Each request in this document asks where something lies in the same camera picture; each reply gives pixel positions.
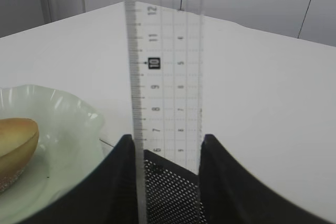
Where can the clear plastic ruler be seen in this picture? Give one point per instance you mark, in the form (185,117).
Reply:
(165,47)

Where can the wavy pale green glass plate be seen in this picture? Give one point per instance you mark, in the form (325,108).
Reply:
(68,149)

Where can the black mesh pen holder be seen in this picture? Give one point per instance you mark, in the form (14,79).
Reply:
(172,193)

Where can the oval golden bread roll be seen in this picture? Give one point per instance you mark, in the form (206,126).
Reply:
(19,139)

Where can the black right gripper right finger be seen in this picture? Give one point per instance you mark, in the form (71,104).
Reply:
(231,194)

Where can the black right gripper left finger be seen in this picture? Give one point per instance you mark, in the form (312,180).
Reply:
(107,195)

